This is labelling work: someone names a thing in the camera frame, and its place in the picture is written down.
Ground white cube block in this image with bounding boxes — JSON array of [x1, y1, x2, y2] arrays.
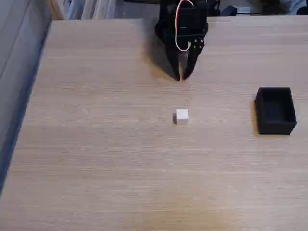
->
[[172, 108, 189, 126]]

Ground black open box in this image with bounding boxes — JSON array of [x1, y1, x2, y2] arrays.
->
[[254, 87, 298, 136]]

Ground dark blue object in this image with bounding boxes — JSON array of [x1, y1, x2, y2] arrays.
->
[[220, 5, 238, 17]]

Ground light wooden beam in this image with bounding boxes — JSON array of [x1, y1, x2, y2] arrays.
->
[[46, 0, 65, 21]]

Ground white and red servo cable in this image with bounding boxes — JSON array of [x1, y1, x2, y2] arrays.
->
[[175, 0, 195, 52]]

